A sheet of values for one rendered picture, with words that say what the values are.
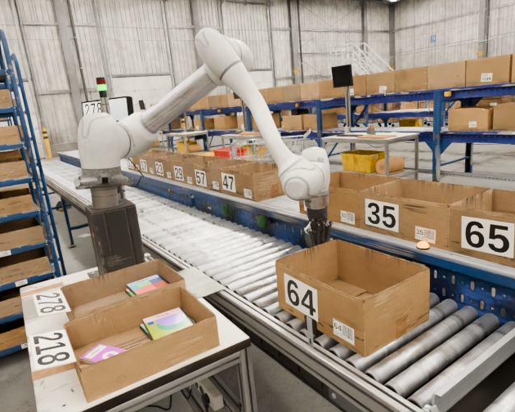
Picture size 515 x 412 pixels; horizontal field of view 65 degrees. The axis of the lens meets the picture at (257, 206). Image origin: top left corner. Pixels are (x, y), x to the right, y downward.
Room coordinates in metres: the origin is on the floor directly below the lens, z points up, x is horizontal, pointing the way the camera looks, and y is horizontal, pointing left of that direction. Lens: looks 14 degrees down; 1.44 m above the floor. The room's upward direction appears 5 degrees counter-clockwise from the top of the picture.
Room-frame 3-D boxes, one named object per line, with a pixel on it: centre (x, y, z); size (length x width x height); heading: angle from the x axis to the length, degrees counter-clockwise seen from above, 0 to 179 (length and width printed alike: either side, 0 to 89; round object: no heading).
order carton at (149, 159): (3.81, 0.86, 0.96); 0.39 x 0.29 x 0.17; 33
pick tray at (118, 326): (1.09, 0.39, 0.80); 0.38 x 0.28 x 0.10; 122
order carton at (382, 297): (1.19, -0.27, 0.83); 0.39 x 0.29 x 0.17; 33
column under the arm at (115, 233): (1.69, 0.63, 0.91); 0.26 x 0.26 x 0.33; 31
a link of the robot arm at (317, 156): (1.40, -0.21, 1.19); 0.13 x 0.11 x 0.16; 157
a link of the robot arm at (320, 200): (1.41, -0.21, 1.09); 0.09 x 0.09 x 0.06
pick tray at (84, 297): (1.37, 0.52, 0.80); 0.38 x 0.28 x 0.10; 122
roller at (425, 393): (0.91, -0.52, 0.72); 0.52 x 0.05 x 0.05; 124
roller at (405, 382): (0.97, -0.48, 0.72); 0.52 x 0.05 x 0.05; 124
